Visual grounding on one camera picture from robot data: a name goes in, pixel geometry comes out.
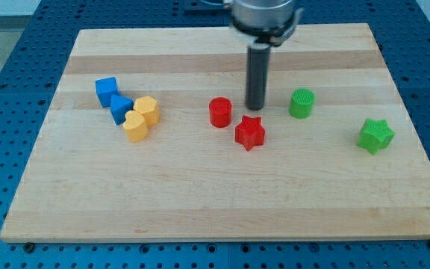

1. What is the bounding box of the red cylinder block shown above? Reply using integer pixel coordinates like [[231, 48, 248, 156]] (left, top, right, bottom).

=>
[[208, 97, 232, 128]]

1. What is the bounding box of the blue cube block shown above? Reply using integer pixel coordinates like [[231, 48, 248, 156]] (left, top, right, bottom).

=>
[[95, 77, 119, 108]]

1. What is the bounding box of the red star block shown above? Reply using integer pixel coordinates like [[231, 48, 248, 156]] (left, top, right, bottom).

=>
[[234, 115, 266, 151]]

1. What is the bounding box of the yellow heart block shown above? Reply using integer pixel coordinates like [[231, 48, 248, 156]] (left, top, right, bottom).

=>
[[122, 111, 149, 142]]

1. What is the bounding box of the wooden board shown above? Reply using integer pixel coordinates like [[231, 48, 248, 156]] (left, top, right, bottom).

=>
[[0, 23, 430, 243]]

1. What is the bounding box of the blue triangle block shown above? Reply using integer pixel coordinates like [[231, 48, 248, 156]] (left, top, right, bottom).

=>
[[110, 95, 134, 126]]

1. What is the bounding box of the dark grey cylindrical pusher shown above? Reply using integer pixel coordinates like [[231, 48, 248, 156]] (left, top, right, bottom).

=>
[[245, 46, 271, 111]]

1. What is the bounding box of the green cylinder block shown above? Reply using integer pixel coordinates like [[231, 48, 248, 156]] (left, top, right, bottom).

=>
[[288, 88, 316, 119]]

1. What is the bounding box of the green star block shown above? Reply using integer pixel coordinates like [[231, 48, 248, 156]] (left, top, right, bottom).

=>
[[357, 118, 396, 155]]

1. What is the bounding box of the yellow pentagon block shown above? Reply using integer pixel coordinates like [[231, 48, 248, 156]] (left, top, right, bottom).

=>
[[134, 96, 161, 126]]

